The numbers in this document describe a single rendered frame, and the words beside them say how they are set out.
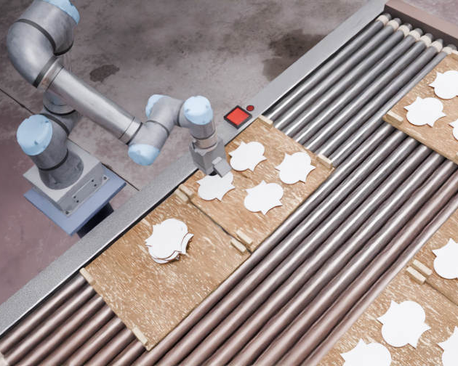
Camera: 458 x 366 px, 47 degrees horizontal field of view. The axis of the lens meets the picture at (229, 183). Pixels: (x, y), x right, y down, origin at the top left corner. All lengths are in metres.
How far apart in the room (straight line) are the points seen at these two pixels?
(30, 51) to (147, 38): 2.45
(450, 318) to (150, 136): 0.96
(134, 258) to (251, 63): 2.06
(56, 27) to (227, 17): 2.49
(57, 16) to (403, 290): 1.20
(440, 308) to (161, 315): 0.79
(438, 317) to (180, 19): 2.88
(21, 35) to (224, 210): 0.79
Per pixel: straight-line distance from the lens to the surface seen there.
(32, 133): 1.77
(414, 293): 1.63
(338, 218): 1.73
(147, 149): 1.44
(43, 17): 1.48
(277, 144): 1.87
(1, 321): 1.82
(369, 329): 1.57
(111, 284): 1.70
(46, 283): 1.80
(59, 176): 1.85
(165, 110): 1.50
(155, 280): 1.66
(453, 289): 1.66
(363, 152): 1.88
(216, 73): 3.47
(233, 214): 1.72
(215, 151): 1.60
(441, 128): 1.96
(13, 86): 3.88
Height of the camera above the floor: 2.41
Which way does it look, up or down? 56 degrees down
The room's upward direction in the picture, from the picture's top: 11 degrees counter-clockwise
